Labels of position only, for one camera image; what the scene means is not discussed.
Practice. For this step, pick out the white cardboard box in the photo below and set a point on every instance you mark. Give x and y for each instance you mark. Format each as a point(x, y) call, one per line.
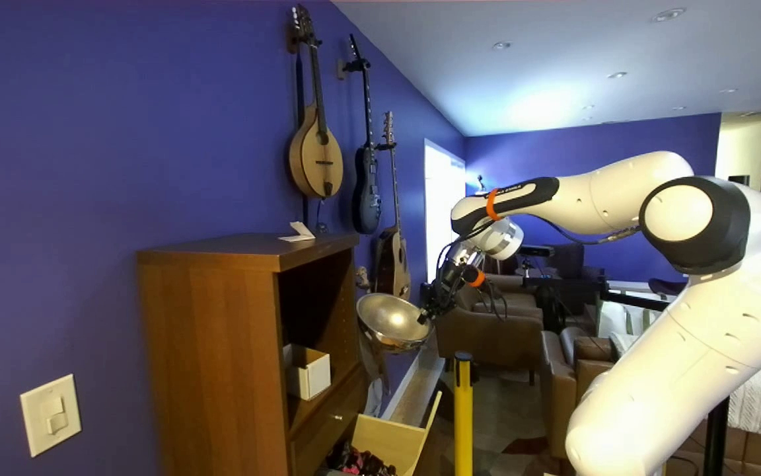
point(314, 373)

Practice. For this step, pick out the dark low furniture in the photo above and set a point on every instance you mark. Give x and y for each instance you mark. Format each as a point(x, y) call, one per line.
point(566, 274)

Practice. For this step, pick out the silver metal bowl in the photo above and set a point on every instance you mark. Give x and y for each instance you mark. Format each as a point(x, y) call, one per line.
point(390, 321)

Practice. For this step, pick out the dark brown wooden cabinet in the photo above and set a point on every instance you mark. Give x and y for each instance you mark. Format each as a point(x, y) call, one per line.
point(213, 352)

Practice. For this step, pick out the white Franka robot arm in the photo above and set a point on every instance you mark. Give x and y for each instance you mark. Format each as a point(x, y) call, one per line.
point(708, 352)

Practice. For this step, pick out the dark blue electric guitar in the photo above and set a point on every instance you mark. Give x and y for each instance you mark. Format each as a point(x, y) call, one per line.
point(367, 190)

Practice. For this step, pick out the open light wood drawer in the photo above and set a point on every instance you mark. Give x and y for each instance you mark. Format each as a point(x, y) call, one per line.
point(394, 441)

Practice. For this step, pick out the brown sofa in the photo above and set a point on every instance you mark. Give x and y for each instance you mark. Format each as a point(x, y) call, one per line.
point(487, 339)

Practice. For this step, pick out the red plastic item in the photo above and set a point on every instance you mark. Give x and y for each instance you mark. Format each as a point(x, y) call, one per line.
point(360, 462)

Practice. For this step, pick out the cream wall switch plate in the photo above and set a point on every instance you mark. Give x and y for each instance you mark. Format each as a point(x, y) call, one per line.
point(52, 413)

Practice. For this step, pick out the black stand pole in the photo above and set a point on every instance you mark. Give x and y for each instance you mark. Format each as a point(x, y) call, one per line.
point(717, 441)

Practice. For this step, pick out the small white card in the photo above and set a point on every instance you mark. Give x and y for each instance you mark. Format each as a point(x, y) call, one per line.
point(298, 235)

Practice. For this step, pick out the yellow post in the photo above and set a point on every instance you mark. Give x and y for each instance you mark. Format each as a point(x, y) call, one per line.
point(464, 424)

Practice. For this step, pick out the bright white window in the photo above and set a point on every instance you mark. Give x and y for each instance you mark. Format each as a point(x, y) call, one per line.
point(442, 213)

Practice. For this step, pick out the brown armchair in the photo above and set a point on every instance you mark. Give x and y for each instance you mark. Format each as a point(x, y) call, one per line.
point(575, 379)

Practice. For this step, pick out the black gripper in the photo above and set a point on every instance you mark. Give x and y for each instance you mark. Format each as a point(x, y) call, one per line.
point(458, 281)

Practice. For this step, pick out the tan mandolin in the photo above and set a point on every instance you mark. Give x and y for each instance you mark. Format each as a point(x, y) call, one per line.
point(315, 161)

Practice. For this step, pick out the small brown acoustic guitar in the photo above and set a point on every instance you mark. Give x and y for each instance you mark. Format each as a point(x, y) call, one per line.
point(393, 261)

